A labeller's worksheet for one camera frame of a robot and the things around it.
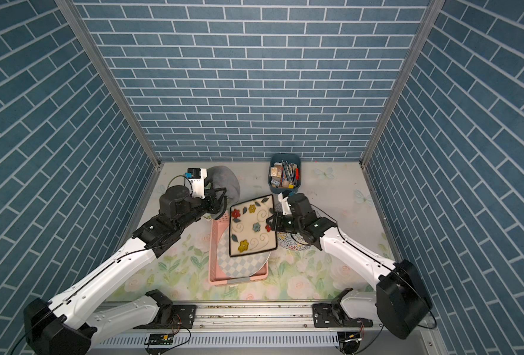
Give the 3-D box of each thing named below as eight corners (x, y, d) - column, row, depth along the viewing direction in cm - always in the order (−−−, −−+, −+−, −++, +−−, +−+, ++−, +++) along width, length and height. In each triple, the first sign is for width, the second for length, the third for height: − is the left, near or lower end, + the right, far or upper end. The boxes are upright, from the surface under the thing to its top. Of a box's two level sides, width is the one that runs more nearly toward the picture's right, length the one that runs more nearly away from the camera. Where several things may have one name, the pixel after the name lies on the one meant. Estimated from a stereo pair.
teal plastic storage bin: (267, 193, 109) (267, 188, 106) (268, 158, 126) (268, 153, 123) (303, 193, 109) (304, 188, 106) (299, 158, 126) (300, 153, 123)
